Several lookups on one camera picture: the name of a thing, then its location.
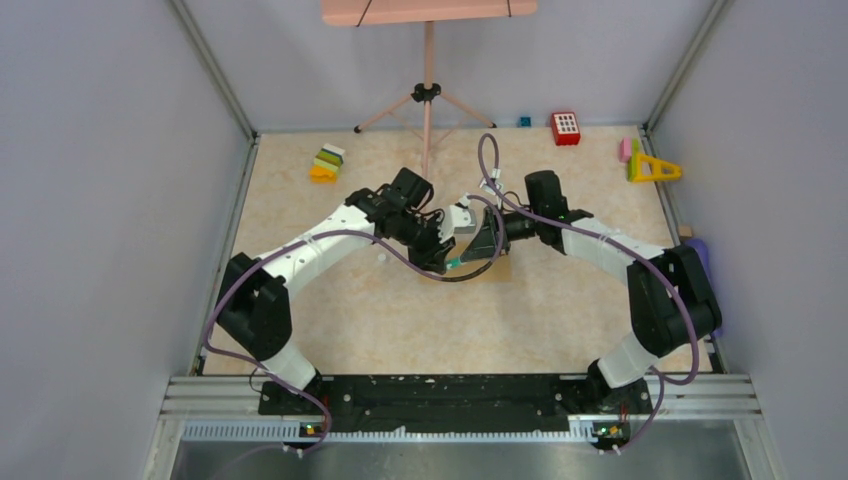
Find purple toy bottle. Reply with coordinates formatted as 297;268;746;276
685;238;725;340

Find stacked colourful toy blocks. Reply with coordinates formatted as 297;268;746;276
309;143;345;184

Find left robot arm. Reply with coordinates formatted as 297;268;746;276
212;168;475;414

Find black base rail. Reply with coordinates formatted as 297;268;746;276
258;374;652;434

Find white toothed cable duct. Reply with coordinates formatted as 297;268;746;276
182;420;598;443

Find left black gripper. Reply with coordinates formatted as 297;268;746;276
394;210;456;275

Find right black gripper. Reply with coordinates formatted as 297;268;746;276
461;204;543;263

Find pink tripod stand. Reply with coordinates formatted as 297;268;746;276
353;21;498;177

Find green toy block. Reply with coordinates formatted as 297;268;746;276
630;138;641;158

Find brown kraft envelope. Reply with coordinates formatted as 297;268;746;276
442;255;513;284

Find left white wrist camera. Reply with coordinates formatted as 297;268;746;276
439;194;478;242

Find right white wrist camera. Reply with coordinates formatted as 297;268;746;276
486;167;503;192

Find red window toy block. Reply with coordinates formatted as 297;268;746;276
550;111;582;146

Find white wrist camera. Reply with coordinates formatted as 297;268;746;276
439;194;478;242
486;167;503;192

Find pink board on tripod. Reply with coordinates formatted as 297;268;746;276
319;0;538;27

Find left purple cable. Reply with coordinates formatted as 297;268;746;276
200;193;508;399

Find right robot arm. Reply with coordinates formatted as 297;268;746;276
481;169;722;412

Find yellow triangle toy block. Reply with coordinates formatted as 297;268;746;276
627;152;683;183

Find pink toy block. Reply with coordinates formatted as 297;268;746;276
618;137;633;164

